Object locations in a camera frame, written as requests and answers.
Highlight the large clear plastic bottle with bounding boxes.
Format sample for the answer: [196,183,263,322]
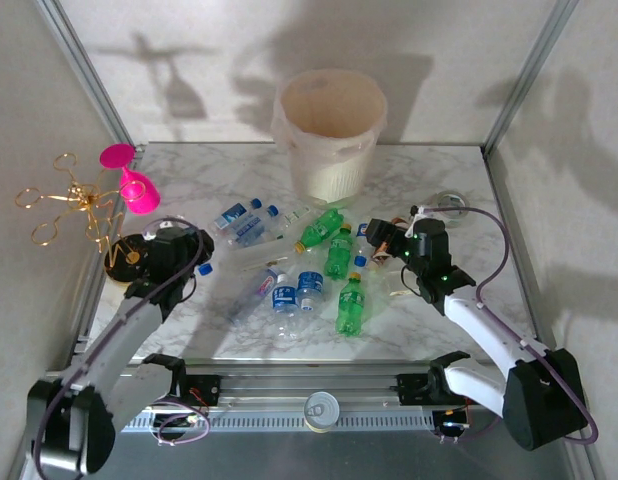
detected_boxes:
[231,239,298,274]

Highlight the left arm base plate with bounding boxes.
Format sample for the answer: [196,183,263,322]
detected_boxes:
[182,373,223,407]

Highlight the green plastic bottle yellow cap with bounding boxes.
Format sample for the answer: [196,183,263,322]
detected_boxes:
[322,224,354,280]
[293,208,346,253]
[334,271,366,337]

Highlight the clear crushed plastic bottle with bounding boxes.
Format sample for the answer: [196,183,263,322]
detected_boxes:
[363,259,415,301]

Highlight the small clear bottle green label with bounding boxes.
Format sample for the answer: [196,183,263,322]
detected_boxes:
[281,204,313,229]

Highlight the water bottle light blue label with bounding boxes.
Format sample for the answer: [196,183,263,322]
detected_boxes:
[227,204,281,247]

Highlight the clear bottle blue dotted label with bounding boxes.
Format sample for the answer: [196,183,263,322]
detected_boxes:
[271,273,303,341]

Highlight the aluminium frame side rail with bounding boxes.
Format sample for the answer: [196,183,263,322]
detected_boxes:
[481,147,608,480]
[71,144,145,356]

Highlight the water bottle dark blue label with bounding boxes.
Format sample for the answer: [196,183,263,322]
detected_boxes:
[208,197,264,236]

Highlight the crushed bottle blue label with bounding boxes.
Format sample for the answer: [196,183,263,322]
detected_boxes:
[294,269,326,312]

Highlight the small circuit board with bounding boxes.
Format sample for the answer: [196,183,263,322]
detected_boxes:
[433,407,473,432]

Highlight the tin can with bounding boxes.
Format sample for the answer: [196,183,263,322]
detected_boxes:
[302,391,339,434]

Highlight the aluminium frame post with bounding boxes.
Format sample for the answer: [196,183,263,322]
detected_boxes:
[481,0,583,156]
[33,0,146,151]

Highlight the pink plastic wine glass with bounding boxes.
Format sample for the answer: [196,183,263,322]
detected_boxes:
[99,143,162,216]

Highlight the gold wire glass rack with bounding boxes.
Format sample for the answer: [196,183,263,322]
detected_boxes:
[14,152,158,287]

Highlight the slotted grey cable duct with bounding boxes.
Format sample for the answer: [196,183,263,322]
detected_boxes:
[121,410,438,434]

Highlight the white plastic bin with liner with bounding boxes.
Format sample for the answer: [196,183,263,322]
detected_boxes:
[270,68,389,204]

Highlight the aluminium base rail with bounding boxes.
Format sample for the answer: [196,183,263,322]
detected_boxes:
[46,360,495,434]

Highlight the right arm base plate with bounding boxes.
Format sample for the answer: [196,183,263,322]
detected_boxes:
[396,372,440,405]

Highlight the clear bottle red blue label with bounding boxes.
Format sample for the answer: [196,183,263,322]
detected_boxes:
[226,267,283,329]

